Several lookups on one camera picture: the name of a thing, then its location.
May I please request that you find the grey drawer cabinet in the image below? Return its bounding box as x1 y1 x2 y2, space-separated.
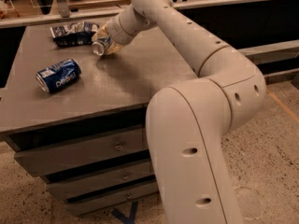
0 24 195 205

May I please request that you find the silver redbull can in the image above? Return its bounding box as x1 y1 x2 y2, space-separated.
92 36 111 57

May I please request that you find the blue pepsi can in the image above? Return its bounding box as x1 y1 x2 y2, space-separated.
36 59 81 93

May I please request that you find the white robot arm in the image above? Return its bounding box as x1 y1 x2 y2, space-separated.
107 0 266 224

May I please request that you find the middle grey drawer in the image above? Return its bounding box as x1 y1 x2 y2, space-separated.
46 159 153 201

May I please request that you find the grey drawer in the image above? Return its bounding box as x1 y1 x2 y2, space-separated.
46 159 153 201
65 180 158 216
14 126 148 176

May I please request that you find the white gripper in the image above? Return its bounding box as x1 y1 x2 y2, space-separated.
92 5 156 55

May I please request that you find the grey metal railing frame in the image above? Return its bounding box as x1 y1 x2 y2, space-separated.
0 0 299 88

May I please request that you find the top grey drawer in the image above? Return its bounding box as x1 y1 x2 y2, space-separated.
14 126 148 176

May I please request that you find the bottom grey drawer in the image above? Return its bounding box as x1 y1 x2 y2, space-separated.
65 180 158 216

